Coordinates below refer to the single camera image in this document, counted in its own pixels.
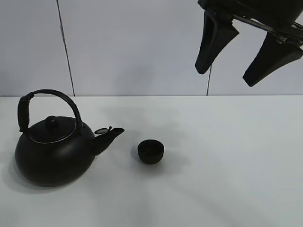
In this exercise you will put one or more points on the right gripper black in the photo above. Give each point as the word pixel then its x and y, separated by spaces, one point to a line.
pixel 278 17

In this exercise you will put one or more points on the small black teacup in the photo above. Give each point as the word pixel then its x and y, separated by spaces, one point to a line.
pixel 150 151

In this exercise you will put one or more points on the black round teapot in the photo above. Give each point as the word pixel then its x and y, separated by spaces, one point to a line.
pixel 59 149

